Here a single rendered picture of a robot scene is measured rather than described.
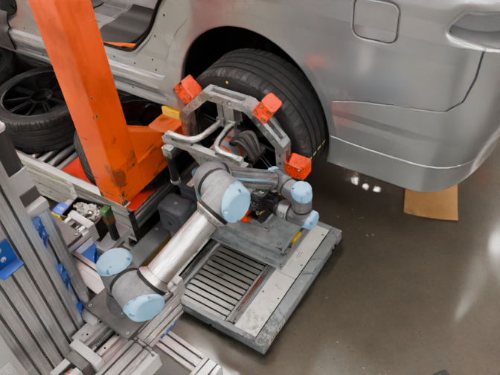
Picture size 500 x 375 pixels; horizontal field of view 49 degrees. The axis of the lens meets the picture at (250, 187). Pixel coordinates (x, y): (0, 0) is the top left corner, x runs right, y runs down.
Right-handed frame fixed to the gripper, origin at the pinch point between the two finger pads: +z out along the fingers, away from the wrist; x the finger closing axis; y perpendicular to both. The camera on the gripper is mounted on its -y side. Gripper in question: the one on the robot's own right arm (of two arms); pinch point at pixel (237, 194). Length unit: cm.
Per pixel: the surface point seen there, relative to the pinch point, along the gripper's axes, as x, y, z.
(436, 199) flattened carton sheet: -118, -82, -55
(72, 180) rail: -1, -44, 115
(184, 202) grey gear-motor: -16, -42, 48
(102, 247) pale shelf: 30, -38, 61
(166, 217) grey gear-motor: -6, -47, 53
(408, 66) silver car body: -42, 50, -49
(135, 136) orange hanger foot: -11, -2, 66
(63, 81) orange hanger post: 9, 38, 76
